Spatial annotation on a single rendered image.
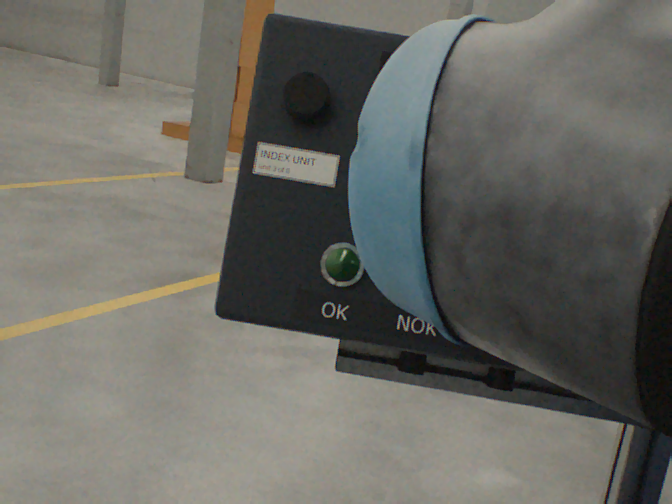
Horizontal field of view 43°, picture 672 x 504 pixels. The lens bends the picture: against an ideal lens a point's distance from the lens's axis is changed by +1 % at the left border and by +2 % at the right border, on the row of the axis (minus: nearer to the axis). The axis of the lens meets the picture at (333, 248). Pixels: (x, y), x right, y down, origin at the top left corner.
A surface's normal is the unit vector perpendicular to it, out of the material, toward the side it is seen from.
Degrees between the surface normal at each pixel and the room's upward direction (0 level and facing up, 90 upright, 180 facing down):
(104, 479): 0
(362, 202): 98
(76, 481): 0
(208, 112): 90
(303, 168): 75
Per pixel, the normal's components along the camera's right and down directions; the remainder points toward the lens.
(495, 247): -0.75, 0.18
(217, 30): -0.48, 0.13
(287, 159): -0.02, -0.04
